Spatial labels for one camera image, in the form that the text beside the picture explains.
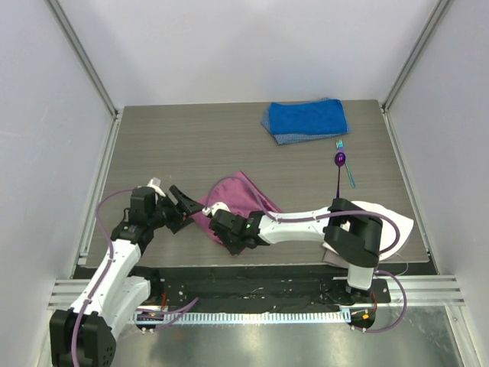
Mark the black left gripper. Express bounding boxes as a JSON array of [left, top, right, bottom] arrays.
[[147, 185, 203, 233]]

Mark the magenta satin napkin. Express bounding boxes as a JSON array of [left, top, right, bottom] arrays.
[[193, 171, 282, 255]]

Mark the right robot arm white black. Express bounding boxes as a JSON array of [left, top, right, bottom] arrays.
[[204, 199, 385, 302]]

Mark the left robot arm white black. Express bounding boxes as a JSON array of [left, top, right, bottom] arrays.
[[49, 178, 204, 366]]

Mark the blue striped cloth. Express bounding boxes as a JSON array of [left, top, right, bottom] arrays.
[[261, 105, 345, 145]]

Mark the iridescent purple spoon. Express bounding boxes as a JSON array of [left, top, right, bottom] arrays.
[[334, 151, 346, 199]]

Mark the iridescent fork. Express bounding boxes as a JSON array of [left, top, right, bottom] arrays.
[[335, 139, 357, 188]]

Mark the blue terry towel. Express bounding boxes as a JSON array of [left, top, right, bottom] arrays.
[[268, 99, 349, 135]]

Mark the white folded cloth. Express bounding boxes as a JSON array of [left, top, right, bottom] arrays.
[[315, 199, 413, 268]]

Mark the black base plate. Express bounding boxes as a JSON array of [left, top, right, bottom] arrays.
[[131, 265, 391, 313]]

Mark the white slotted cable duct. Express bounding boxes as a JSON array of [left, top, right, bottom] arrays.
[[129, 310, 351, 325]]

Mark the aluminium front rail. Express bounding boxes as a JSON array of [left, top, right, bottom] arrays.
[[47, 275, 465, 310]]

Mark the aluminium frame post left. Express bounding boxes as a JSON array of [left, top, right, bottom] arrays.
[[45, 0, 118, 119]]

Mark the aluminium frame post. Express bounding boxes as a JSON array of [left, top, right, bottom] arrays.
[[45, 0, 118, 119], [381, 0, 453, 113]]

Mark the aluminium frame post right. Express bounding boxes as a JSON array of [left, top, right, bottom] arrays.
[[381, 0, 453, 113]]

